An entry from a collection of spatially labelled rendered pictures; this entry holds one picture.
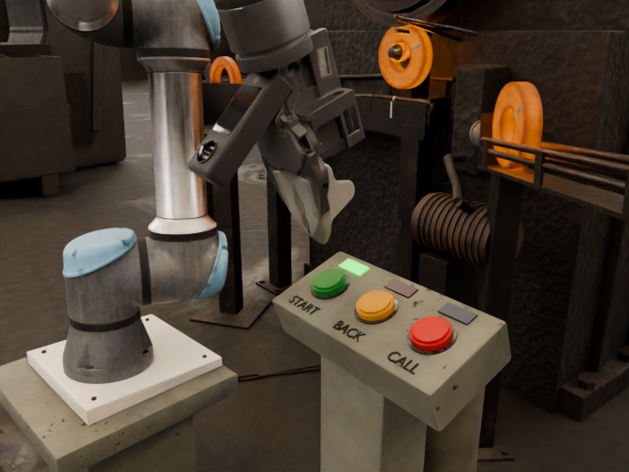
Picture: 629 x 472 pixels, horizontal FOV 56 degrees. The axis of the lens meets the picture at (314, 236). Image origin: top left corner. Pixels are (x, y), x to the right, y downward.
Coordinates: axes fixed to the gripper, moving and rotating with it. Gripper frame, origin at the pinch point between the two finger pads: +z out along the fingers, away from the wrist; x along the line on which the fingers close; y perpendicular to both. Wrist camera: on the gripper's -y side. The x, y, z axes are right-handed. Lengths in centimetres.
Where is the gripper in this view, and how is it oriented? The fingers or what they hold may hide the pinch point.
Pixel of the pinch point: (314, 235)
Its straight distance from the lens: 63.2
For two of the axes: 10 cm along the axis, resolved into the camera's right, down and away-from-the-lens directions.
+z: 2.7, 8.2, 5.0
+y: 7.4, -5.1, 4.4
